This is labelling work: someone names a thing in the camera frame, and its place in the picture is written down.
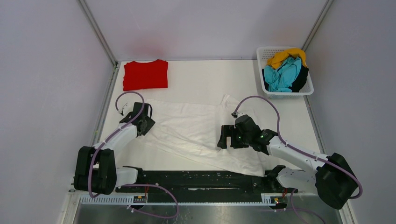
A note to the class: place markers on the teal t shirt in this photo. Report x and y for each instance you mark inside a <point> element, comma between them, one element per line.
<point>279,80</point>

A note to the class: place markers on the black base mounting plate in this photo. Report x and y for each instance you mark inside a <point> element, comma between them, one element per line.
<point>205,185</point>

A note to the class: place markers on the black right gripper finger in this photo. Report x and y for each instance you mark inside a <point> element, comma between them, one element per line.
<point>230,140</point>
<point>224,133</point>

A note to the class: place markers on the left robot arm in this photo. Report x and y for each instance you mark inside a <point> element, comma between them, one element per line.
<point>96,168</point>

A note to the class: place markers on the white plastic laundry basket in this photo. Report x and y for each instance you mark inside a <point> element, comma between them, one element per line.
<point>265,53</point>

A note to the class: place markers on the yellow t shirt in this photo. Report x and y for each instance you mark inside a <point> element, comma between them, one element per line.
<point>276,61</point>

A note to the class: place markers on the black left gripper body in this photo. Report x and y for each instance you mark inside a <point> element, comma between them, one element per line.
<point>149,123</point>

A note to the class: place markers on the black t shirt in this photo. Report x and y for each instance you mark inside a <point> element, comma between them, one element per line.
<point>300,80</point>

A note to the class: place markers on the white slotted cable duct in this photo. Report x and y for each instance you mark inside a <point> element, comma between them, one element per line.
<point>137,199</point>

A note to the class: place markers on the red folded t shirt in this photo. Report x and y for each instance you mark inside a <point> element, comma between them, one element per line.
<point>149,75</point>

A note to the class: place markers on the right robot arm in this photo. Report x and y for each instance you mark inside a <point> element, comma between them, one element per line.
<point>329,177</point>

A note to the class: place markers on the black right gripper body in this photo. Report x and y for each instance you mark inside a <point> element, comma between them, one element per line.
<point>243,138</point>

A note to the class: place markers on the white t shirt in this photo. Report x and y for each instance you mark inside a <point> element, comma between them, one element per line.
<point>193,131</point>

